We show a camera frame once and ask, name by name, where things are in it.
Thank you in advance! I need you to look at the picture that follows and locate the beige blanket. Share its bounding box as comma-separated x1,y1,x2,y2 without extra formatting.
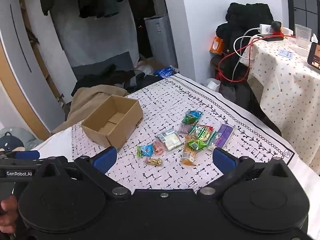
51,85,130,134

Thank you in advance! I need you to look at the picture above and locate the dark clothes pile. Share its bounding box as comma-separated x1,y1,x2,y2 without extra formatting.
72,64,160,95

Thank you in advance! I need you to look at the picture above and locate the orange biscuit packet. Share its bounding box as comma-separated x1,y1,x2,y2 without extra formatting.
180,144,198,166

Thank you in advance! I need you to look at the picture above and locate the purple snack packet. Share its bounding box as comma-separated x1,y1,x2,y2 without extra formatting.
214,124,235,148

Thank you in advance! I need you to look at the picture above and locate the black fluffy garment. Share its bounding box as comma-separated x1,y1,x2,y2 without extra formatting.
215,2,274,55

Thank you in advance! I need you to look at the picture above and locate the blue snack packet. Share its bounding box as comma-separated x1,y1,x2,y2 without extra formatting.
137,144,153,158

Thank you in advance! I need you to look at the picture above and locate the white cable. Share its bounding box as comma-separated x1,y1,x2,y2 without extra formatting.
232,27,263,80

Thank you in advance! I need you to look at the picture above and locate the green snack packet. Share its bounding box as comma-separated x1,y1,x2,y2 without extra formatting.
182,109,203,125

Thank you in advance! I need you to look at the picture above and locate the white snack packet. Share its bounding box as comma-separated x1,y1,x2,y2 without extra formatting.
155,128,182,152

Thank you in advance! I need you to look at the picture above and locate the orange box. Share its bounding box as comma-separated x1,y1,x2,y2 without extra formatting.
209,36,224,53

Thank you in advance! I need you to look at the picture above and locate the smartphone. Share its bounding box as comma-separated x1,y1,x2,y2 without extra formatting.
307,42,320,74

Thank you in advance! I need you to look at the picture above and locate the white power strip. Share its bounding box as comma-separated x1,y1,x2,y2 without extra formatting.
259,24,294,35

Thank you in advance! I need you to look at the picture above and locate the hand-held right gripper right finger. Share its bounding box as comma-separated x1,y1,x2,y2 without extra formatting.
196,147,292,199

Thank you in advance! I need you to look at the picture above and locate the white plastic bag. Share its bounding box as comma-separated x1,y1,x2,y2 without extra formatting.
137,64,155,77

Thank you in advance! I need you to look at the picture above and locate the green-edged clear cookie packet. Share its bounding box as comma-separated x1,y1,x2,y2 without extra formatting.
185,139,208,151

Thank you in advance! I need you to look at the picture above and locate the dark grey floor mat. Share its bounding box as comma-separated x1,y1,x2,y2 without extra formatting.
71,51,139,83

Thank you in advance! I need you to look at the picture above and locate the grey plush toy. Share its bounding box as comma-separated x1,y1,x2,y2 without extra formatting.
0,127,44,153

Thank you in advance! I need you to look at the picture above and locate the clear plastic container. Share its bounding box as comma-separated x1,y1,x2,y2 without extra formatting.
294,24,313,55

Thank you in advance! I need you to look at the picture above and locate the person's left hand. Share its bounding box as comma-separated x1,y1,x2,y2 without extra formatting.
0,195,18,228

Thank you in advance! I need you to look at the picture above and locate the plain white sheet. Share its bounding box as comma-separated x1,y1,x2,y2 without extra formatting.
37,127,320,240

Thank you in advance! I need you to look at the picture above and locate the flat cardboard piece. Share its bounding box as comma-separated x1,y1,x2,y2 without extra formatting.
135,57,164,71

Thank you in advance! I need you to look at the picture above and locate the black round figure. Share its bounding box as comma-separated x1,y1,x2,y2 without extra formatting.
271,21,284,37

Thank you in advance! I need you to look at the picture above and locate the gold candy packet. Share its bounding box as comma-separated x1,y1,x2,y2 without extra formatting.
144,157,163,167

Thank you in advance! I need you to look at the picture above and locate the pink snack packet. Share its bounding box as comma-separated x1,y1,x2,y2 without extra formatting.
152,140,167,155

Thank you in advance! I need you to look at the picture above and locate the blue plastic bag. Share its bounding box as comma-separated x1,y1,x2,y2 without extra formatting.
154,66,174,78

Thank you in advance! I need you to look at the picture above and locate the white cup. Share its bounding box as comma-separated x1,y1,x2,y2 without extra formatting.
205,78,221,90

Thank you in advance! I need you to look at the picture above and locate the dotted cream tablecloth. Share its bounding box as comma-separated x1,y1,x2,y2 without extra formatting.
239,39,320,174

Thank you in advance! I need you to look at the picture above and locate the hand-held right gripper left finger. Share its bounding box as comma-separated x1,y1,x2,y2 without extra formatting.
39,146,132,200

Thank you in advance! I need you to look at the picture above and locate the white wardrobe door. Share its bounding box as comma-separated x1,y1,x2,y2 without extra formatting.
0,0,78,140

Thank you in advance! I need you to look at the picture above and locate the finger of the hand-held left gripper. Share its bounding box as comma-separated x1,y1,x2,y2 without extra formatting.
12,150,41,160

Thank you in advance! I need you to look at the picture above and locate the green-white cookie packet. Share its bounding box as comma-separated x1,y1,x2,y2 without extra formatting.
191,127,218,143

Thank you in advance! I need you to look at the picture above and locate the cardboard box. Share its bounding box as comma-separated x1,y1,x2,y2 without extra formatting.
81,94,144,153

